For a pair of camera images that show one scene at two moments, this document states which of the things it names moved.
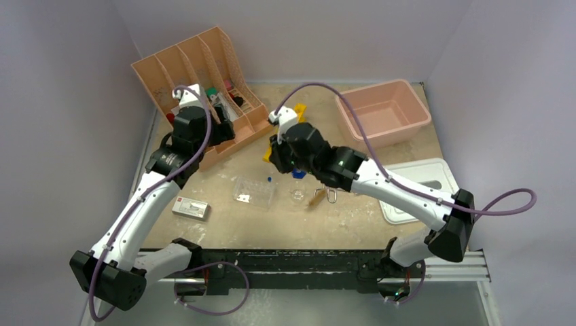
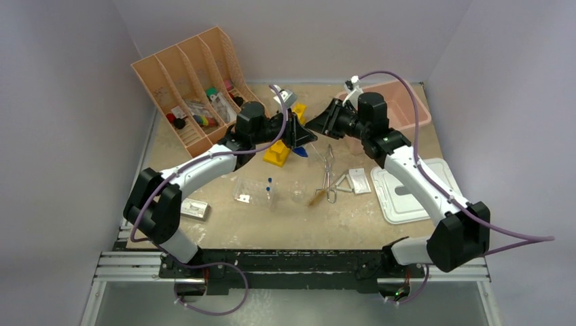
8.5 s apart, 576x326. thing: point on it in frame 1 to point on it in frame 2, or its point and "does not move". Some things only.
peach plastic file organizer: x=212 y=62 does not move
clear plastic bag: x=255 y=192 does not move
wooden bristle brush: x=317 y=197 does not move
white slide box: x=191 y=208 does not move
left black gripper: x=222 y=131 to x=295 y=134
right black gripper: x=278 y=156 to x=328 y=121
